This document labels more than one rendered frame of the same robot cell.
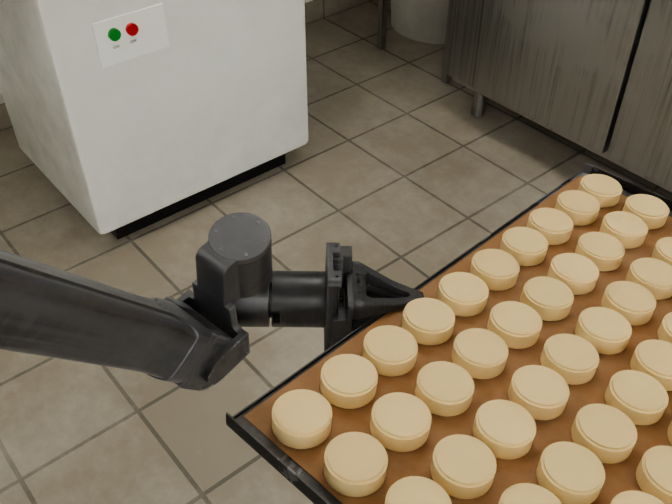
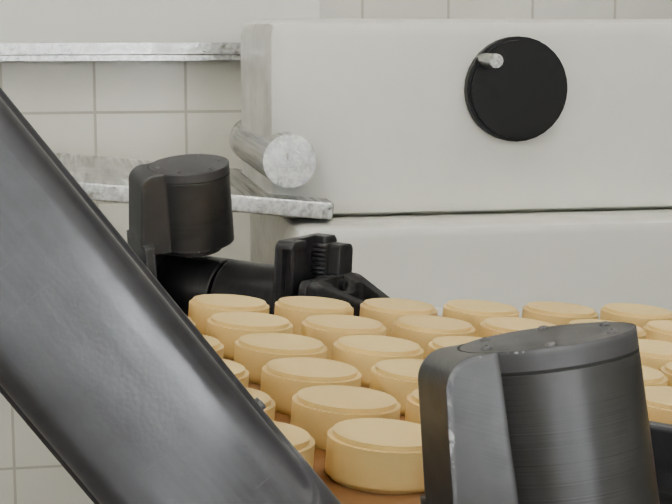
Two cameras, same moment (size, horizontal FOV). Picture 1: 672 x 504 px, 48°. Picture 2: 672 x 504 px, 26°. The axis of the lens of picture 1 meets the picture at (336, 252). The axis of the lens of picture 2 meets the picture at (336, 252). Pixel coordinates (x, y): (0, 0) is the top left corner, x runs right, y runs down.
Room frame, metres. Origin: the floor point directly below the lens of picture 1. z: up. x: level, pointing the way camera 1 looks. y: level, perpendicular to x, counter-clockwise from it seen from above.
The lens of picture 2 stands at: (-0.33, -0.50, 1.18)
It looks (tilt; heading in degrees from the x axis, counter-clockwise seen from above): 9 degrees down; 29
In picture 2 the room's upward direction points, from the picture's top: straight up
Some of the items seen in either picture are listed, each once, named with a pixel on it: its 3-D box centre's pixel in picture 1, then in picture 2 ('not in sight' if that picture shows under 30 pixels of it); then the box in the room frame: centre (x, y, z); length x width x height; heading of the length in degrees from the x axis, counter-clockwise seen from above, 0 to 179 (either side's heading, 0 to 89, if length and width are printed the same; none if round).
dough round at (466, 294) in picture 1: (462, 293); (480, 320); (0.54, -0.13, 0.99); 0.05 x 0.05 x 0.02
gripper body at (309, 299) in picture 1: (307, 299); (272, 305); (0.53, 0.03, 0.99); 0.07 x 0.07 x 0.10; 1
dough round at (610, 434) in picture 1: (603, 432); not in sight; (0.37, -0.22, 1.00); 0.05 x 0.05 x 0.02
